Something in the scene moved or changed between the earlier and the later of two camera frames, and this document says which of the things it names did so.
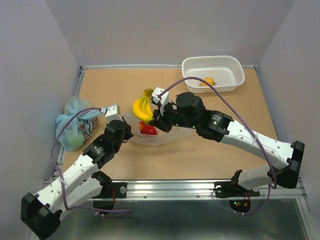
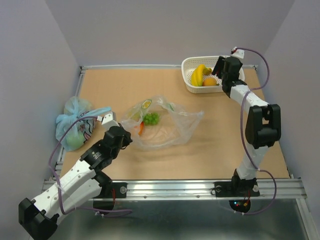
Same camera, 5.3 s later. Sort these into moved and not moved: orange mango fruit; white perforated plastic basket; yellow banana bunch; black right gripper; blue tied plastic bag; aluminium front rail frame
Moved: yellow banana bunch; black right gripper
Not moved: blue tied plastic bag; white perforated plastic basket; orange mango fruit; aluminium front rail frame
